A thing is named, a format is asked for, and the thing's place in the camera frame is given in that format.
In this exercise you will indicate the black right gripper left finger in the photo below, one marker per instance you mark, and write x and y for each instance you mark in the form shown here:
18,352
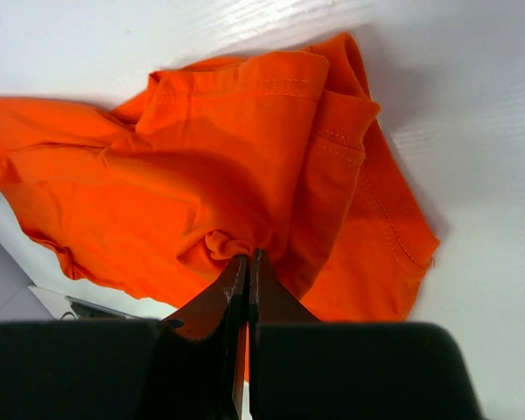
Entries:
186,366

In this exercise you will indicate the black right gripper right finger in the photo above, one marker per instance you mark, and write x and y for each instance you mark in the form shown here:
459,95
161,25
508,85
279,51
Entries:
303,368

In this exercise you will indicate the orange t shirt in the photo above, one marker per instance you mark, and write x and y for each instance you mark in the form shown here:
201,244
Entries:
280,152

